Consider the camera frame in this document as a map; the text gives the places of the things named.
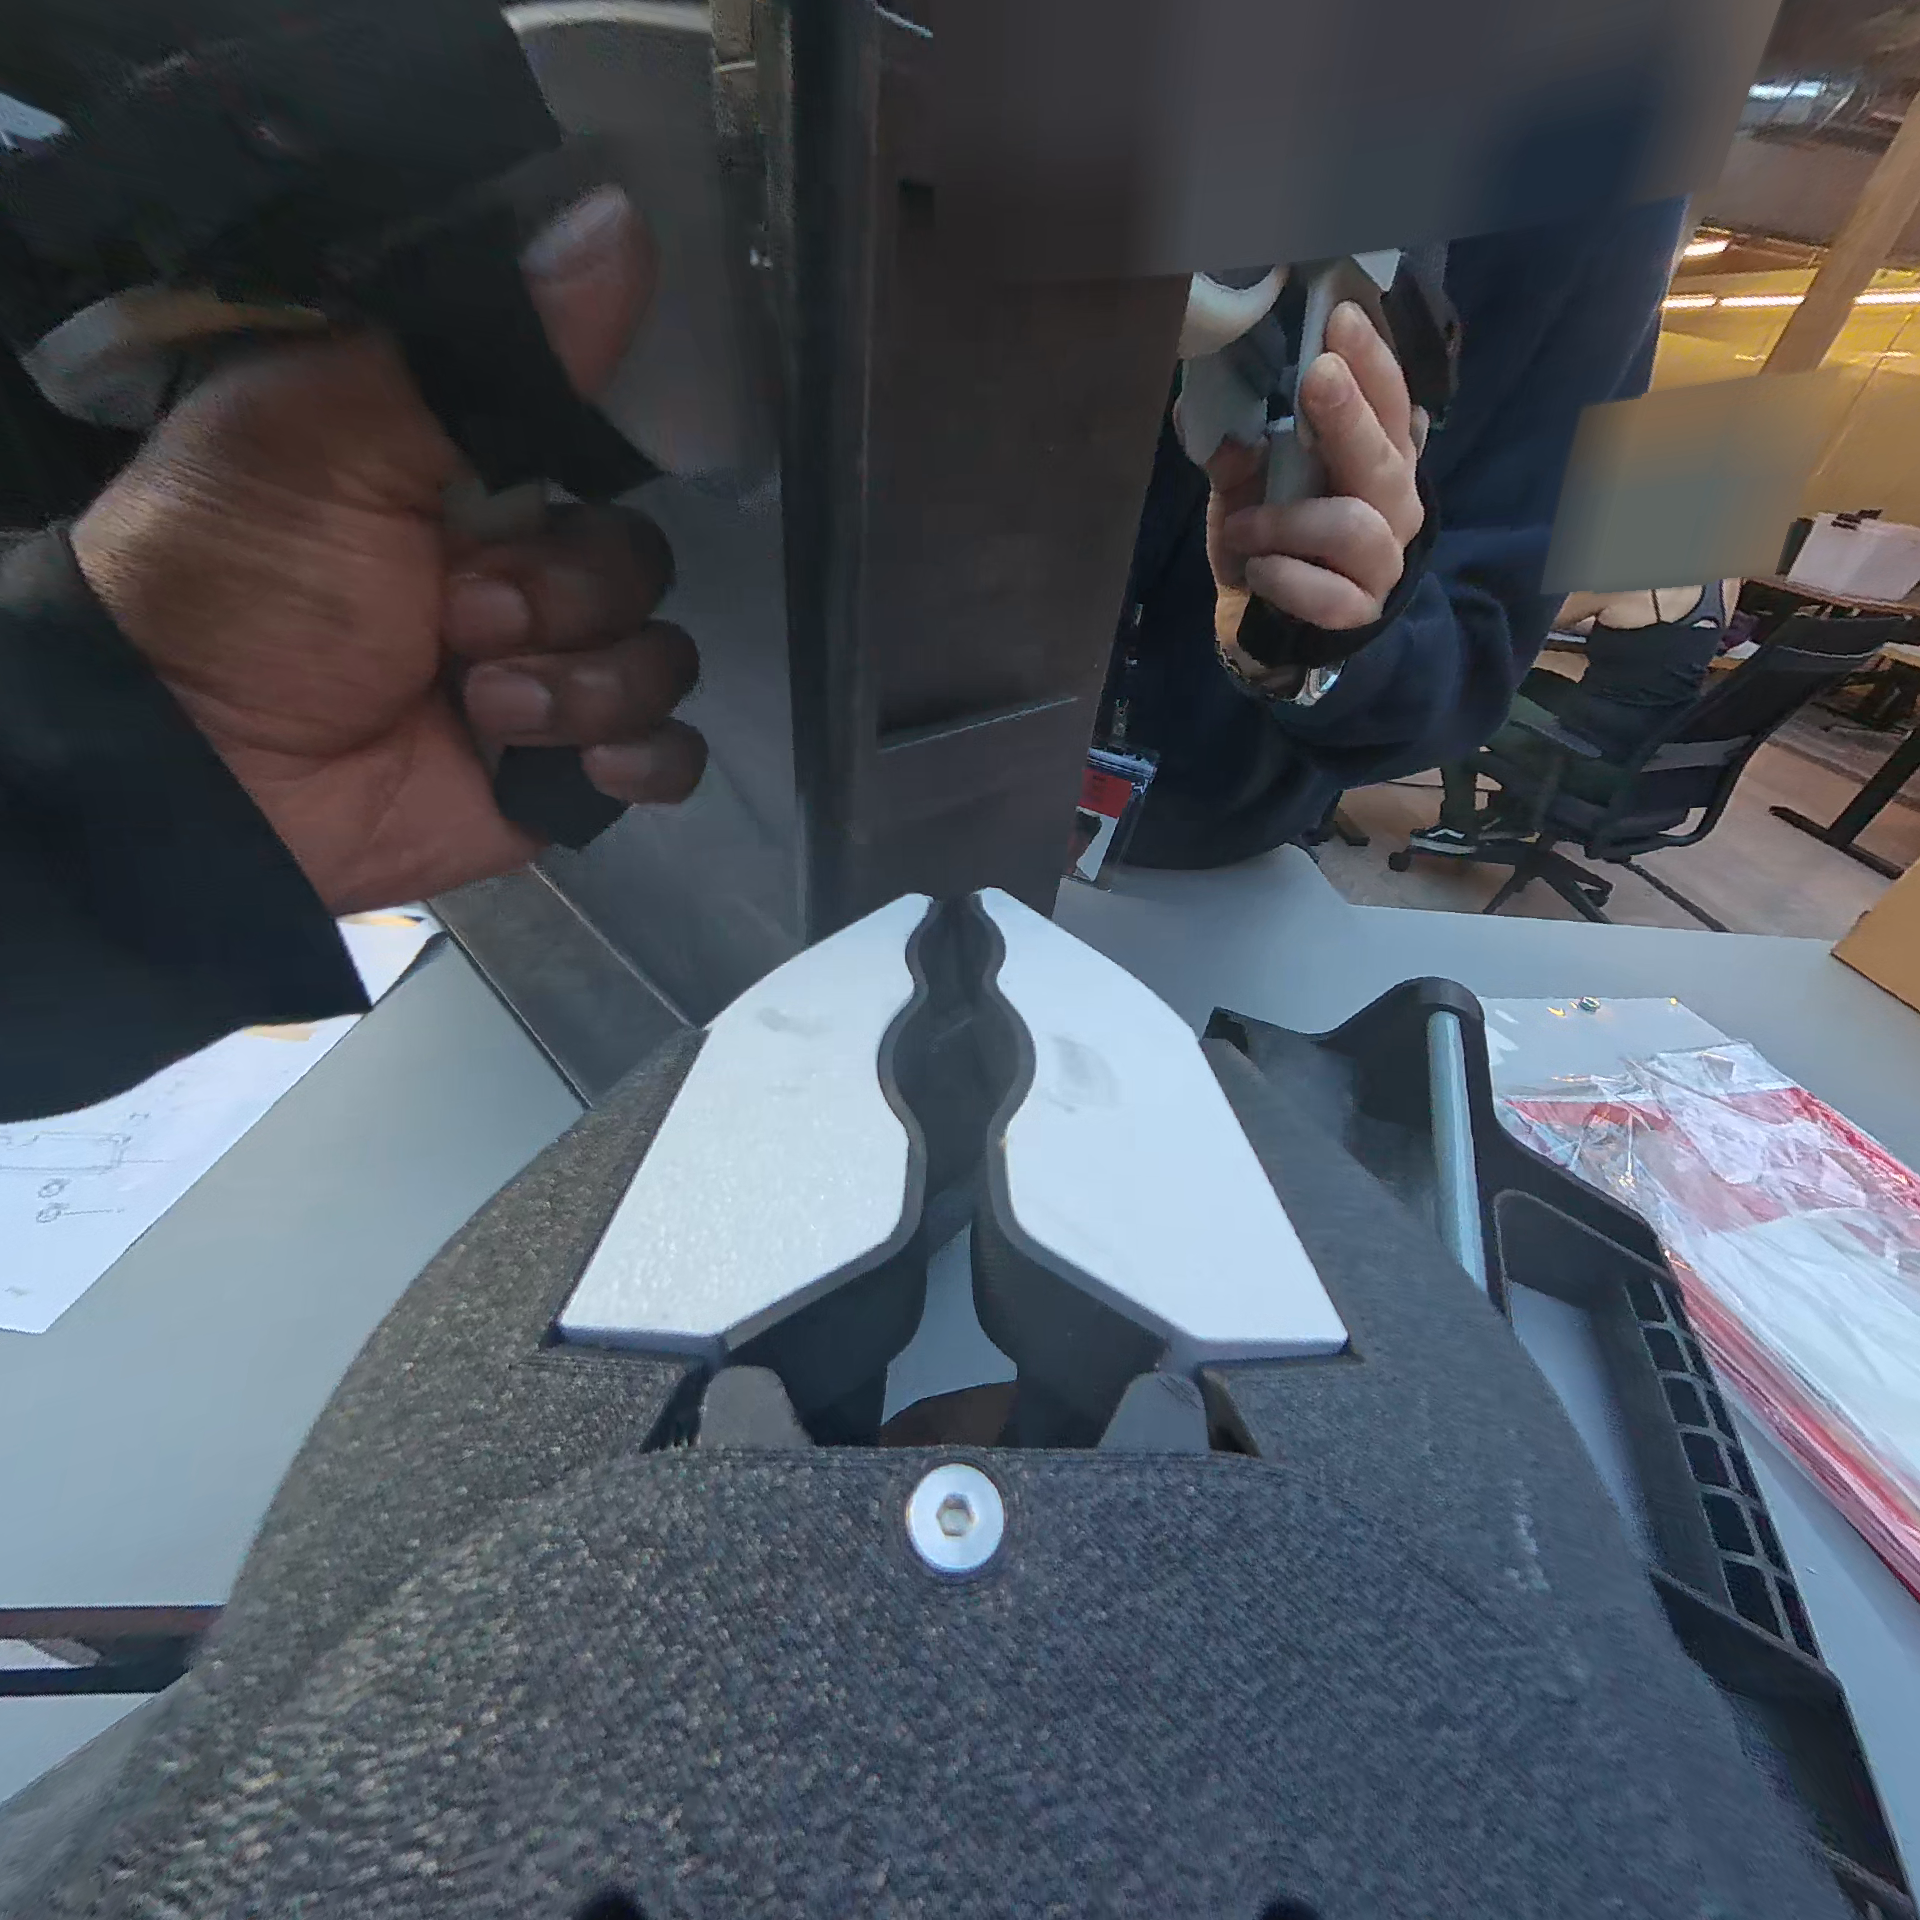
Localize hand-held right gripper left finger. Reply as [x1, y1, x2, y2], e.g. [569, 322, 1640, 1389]
[555, 891, 975, 1370]

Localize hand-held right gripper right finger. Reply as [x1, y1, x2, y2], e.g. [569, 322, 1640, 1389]
[961, 885, 1353, 1375]

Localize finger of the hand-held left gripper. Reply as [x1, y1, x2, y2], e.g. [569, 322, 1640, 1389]
[504, 0, 753, 474]

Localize dark cabinet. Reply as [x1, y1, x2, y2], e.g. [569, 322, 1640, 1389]
[428, 0, 1202, 1113]

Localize person's left forearm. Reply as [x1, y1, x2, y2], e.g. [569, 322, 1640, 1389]
[0, 525, 375, 1124]

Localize grey desk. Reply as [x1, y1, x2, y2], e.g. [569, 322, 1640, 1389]
[0, 839, 1920, 1920]

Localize background office desk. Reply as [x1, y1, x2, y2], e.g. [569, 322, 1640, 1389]
[1726, 577, 1920, 881]

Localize person's left hand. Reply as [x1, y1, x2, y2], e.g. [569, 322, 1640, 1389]
[67, 188, 711, 917]

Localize red badge card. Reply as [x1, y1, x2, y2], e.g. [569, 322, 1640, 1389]
[1073, 743, 1162, 888]

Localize clear plastic bag red sheets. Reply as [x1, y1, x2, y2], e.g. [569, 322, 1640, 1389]
[1478, 989, 1920, 1601]

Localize white drawing sheet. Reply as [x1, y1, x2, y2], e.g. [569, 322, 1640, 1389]
[0, 900, 452, 1338]

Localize black office chair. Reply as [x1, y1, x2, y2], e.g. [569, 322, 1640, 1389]
[1388, 609, 1907, 924]

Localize cardboard box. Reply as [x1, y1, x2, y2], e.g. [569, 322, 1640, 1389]
[1832, 871, 1920, 1015]

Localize dark flat bar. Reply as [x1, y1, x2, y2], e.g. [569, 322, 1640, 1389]
[0, 1602, 226, 1700]

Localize white paper stack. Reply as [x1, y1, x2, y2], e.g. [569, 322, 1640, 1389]
[1788, 511, 1920, 594]

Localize pale slanted column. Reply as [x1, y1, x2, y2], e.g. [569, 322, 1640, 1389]
[1756, 90, 1920, 377]

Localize black plastic frame with rod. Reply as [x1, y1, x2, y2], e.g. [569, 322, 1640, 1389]
[1206, 976, 1841, 1705]

